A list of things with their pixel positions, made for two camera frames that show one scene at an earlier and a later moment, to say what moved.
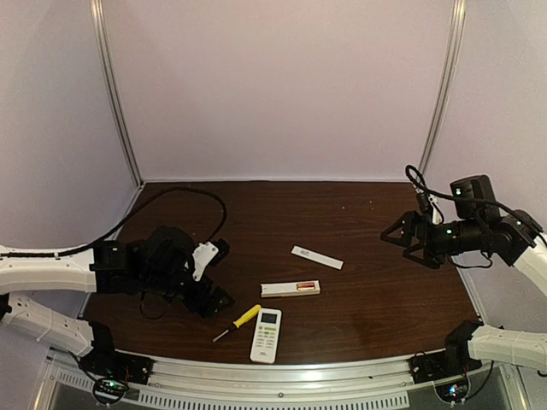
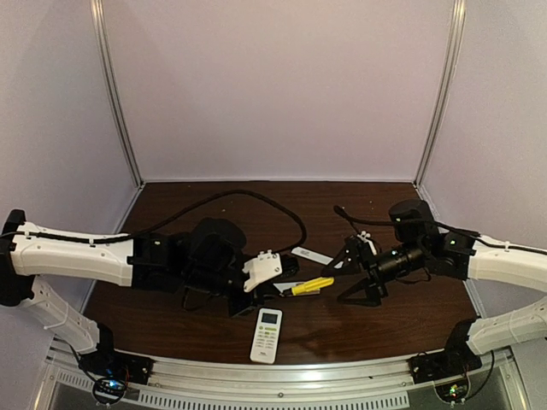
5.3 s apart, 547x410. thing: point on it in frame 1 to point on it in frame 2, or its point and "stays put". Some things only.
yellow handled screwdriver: [242, 319] to [311, 284]
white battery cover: [317, 258] stays put
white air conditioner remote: [265, 342] stays put
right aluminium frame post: [449, 65] stays put
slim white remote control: [272, 289] stays put
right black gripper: [423, 239] to [370, 266]
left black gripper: [205, 289] to [249, 299]
